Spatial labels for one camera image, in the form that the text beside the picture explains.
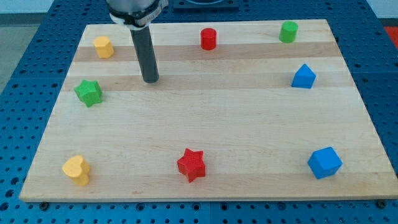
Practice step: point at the dark blue mount plate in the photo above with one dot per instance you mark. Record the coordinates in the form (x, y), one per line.
(203, 5)

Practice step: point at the light wooden board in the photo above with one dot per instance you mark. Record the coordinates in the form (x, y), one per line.
(235, 103)

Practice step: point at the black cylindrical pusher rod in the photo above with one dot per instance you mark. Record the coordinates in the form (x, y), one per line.
(145, 54)

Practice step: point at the blue triangular prism block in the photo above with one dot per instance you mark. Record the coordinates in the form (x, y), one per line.
(304, 77)

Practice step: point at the green cylinder block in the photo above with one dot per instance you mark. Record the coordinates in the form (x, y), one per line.
(288, 31)

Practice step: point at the green star block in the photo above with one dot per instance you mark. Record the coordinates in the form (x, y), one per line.
(89, 92)

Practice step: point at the yellow hexagon block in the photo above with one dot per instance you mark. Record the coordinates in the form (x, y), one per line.
(103, 47)

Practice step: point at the blue cube block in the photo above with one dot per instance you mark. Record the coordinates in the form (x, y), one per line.
(324, 162)

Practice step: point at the red star block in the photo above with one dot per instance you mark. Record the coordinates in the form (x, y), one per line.
(192, 165)

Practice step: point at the yellow heart block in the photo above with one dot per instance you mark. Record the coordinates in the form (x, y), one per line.
(77, 169)

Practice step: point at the red cylinder block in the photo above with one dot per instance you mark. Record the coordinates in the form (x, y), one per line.
(208, 38)

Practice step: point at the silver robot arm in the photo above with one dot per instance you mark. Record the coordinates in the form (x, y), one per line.
(136, 15)

